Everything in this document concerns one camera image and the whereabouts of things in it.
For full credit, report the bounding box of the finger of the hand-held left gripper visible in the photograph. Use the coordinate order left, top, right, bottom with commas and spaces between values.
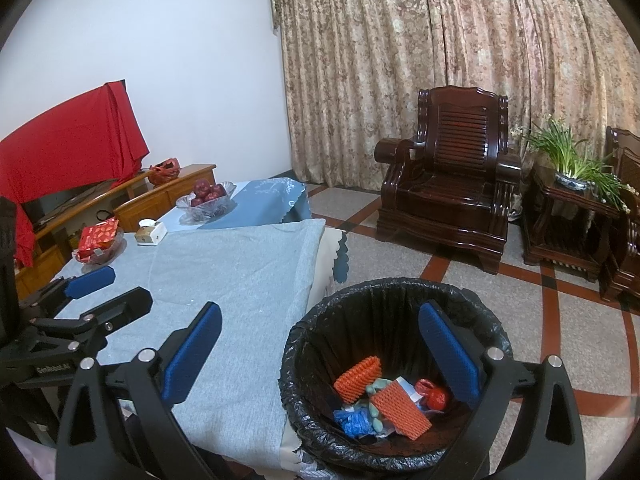
20, 265, 117, 321
30, 286, 153, 356

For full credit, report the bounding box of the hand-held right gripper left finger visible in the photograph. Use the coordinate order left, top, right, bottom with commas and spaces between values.
56, 301, 223, 480

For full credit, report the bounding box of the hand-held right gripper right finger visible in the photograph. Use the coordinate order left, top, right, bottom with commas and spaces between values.
418, 300, 587, 480

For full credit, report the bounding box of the red plastic wrapper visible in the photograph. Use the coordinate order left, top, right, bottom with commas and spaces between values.
414, 378, 452, 412

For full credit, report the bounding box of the long orange foam net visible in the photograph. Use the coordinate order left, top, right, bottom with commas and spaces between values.
333, 356, 382, 403

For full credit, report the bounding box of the trash bin with black bag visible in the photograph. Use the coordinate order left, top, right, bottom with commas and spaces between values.
277, 277, 513, 471

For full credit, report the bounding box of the glass dish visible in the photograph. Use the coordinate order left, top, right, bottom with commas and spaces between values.
72, 227, 127, 266

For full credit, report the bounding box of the red patterned packet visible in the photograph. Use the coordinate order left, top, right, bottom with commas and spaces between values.
75, 217, 121, 263

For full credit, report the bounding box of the tissue box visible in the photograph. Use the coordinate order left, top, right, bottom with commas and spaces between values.
135, 219, 167, 247

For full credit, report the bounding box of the black television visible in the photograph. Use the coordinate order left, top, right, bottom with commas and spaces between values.
20, 180, 118, 233

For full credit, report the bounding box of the wooden television cabinet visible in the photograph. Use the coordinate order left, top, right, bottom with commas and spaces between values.
15, 162, 218, 301

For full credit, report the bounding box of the glass fruit bowl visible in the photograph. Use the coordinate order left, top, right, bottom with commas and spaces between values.
175, 181, 238, 225

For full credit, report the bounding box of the red plastic bag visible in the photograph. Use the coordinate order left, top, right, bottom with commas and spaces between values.
148, 158, 181, 184

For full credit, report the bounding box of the red cloth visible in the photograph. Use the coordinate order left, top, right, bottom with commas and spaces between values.
0, 79, 151, 268

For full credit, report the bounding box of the dark wooden armchair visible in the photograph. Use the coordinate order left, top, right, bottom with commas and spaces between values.
375, 85, 522, 276
600, 126, 640, 316

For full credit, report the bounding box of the blue patterned tablecloth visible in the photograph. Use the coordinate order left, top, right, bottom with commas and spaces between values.
155, 178, 311, 233

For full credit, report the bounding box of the dark wooden side table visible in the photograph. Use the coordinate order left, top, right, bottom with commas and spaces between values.
520, 165, 623, 283

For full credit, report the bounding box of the potted green plant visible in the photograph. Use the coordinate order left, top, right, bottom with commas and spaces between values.
520, 115, 633, 213

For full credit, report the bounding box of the beige floral curtain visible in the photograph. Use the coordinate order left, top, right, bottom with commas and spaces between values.
267, 0, 640, 193

